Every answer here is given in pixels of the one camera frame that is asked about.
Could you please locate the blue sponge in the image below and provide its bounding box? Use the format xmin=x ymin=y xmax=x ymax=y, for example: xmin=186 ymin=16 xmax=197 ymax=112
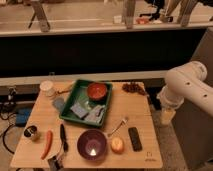
xmin=70 ymin=103 xmax=88 ymax=119

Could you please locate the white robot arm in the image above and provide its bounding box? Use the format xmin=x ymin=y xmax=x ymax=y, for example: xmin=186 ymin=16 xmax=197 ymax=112
xmin=157 ymin=61 xmax=213 ymax=125

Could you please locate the white plastic cup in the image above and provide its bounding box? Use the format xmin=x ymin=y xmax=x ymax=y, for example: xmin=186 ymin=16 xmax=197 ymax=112
xmin=40 ymin=80 xmax=55 ymax=97

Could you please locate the metal cup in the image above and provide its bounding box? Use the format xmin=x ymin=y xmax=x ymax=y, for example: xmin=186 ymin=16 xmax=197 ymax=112
xmin=24 ymin=125 xmax=40 ymax=141

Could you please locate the black remote control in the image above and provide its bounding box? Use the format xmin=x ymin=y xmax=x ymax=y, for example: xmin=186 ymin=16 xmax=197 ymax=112
xmin=128 ymin=127 xmax=142 ymax=151

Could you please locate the dark dried fruit pile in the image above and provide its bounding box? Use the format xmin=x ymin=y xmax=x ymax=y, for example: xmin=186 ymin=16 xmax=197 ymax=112
xmin=122 ymin=82 xmax=146 ymax=95

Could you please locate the silver fork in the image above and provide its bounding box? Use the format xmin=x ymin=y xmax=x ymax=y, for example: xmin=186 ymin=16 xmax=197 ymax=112
xmin=106 ymin=117 xmax=129 ymax=137

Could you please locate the orange fruit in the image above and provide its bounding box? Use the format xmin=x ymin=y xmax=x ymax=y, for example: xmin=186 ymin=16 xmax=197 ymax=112
xmin=110 ymin=137 xmax=124 ymax=154

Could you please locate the grey cloth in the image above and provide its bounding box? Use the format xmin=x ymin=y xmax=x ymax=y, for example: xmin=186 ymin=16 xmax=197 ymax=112
xmin=85 ymin=105 xmax=105 ymax=123

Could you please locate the red bowl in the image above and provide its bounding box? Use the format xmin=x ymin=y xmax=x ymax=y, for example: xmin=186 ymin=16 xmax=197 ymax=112
xmin=87 ymin=82 xmax=107 ymax=101

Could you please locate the green plastic tray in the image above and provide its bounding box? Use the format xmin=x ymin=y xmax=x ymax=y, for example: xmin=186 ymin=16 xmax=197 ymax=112
xmin=59 ymin=79 xmax=113 ymax=128

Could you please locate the purple bowl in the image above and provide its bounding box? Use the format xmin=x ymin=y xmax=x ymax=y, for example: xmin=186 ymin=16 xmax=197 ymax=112
xmin=77 ymin=129 xmax=107 ymax=161

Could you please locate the wooden spoon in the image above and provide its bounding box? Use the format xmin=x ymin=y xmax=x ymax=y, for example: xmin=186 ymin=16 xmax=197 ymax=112
xmin=56 ymin=83 xmax=73 ymax=95

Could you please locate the orange carrot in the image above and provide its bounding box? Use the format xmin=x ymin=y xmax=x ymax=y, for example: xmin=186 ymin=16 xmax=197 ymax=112
xmin=41 ymin=130 xmax=53 ymax=160

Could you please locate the small dark metal object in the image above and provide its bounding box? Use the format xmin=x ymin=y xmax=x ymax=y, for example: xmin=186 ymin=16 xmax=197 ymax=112
xmin=47 ymin=156 xmax=62 ymax=171

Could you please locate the blue box on floor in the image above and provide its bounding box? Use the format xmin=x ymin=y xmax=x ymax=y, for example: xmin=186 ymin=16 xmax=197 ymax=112
xmin=15 ymin=108 xmax=31 ymax=127

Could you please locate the black handled knife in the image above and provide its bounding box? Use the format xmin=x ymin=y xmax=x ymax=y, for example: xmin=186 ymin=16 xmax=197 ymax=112
xmin=60 ymin=124 xmax=69 ymax=152

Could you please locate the black cable on floor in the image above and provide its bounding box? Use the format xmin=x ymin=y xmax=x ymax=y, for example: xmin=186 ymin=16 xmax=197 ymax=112
xmin=1 ymin=122 xmax=18 ymax=155

